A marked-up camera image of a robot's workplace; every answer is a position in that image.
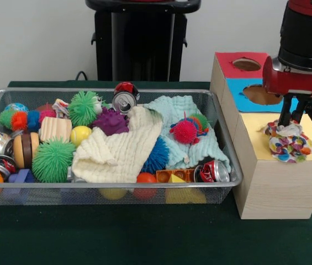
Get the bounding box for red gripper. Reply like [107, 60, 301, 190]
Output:
[262, 55, 312, 128]

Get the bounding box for colourful patterned cloth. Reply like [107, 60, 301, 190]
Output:
[263, 120, 312, 163]

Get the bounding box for wooden box three holes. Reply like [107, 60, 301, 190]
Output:
[210, 51, 312, 220]

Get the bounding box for crushed red soda can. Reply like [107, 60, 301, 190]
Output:
[193, 159, 230, 183]

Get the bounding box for pink spiky rubber toy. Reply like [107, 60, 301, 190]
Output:
[169, 112, 210, 145]

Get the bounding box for mint waffle cloth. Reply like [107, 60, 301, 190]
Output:
[144, 95, 231, 169]

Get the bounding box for uncrushed red soda can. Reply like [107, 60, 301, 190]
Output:
[112, 81, 140, 114]

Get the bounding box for cream waffle cloth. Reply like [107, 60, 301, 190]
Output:
[71, 106, 164, 183]

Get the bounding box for purple spiky rubber toy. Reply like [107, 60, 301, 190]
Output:
[91, 107, 130, 136]

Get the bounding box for dark green table cloth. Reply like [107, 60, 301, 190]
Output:
[0, 79, 312, 265]

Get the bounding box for green puffer toy white face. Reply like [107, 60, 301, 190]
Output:
[67, 91, 103, 126]

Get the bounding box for plain green puffer ball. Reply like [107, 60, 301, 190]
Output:
[31, 137, 76, 183]

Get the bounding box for multicoloured fuzzy caterpillar toy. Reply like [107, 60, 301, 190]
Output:
[0, 108, 57, 131]

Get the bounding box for wooden toy burger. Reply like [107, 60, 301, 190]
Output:
[13, 131, 40, 169]

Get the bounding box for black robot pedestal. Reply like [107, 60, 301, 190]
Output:
[85, 0, 202, 82]

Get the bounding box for silver wire mesh bin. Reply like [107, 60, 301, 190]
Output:
[0, 88, 245, 206]

